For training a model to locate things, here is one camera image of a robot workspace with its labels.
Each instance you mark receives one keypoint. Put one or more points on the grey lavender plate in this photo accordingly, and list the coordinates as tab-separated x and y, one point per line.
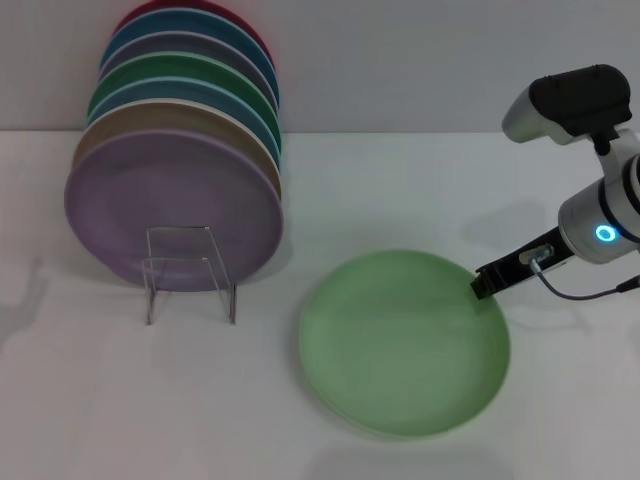
175	42

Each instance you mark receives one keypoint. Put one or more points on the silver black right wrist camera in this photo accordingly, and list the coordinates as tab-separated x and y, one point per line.
575	102

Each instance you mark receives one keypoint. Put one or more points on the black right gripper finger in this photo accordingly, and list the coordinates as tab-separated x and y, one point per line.
485	287

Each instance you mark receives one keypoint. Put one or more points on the dark green plate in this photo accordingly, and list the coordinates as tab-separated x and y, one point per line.
170	66

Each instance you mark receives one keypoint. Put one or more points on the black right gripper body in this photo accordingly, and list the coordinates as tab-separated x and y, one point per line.
512	270

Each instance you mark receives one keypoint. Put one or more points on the clear acrylic plate rack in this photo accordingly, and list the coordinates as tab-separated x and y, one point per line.
220	272

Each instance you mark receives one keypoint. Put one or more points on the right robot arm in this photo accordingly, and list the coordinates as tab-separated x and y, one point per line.
585	215

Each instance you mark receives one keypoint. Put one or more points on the light blue plate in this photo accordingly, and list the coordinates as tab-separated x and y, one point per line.
165	90

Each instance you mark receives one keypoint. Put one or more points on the beige plate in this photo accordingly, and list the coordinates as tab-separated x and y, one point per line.
165	116

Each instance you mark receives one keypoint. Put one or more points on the purple plate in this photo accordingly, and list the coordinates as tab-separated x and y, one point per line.
170	195

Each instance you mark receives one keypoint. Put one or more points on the red plate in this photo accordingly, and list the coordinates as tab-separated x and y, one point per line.
190	4

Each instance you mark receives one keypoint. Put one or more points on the teal blue plate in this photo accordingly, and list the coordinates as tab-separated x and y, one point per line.
180	21

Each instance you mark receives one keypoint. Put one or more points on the light green plate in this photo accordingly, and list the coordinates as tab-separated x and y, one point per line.
405	345

